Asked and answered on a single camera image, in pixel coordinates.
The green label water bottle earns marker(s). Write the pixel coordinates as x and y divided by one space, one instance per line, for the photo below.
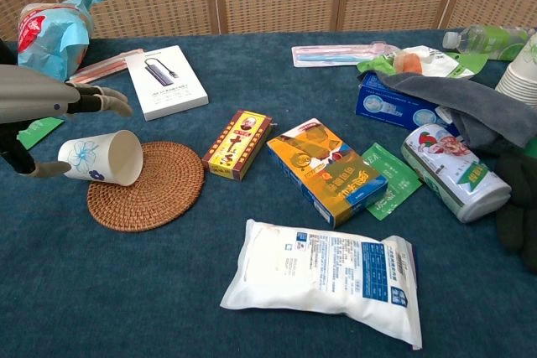
491 41

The grey cloth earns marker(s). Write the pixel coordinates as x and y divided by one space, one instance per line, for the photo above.
461 98

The white powder bag blue label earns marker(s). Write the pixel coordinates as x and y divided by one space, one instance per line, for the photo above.
323 282

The green snack packet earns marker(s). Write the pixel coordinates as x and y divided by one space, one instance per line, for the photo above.
440 60

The black work glove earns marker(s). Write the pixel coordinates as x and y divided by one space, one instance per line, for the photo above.
520 190

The blue cookie packet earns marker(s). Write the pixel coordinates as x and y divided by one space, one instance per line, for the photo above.
390 106

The green tea sachet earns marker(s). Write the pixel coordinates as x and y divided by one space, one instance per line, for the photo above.
398 177
38 129

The toothbrush blister pack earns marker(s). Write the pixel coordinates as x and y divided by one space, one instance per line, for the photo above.
335 55

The red yellow medicine box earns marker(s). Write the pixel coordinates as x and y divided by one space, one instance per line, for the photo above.
237 144

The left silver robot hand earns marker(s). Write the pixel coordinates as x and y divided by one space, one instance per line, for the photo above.
29 96

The blue flower paper cup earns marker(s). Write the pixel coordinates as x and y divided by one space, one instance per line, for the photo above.
96 157

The stack of paper cups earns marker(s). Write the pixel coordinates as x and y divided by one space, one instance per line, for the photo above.
520 77

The orange blue carton box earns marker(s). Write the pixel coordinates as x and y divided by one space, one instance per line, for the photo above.
323 169

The white USB hub box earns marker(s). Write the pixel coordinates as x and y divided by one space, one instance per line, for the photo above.
168 81

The blue bread bag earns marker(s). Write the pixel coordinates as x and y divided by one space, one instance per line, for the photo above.
54 39

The round woven rattan coaster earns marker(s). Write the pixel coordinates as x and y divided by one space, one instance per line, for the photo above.
159 198

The pink flat package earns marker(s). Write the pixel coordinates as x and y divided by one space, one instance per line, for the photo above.
100 69

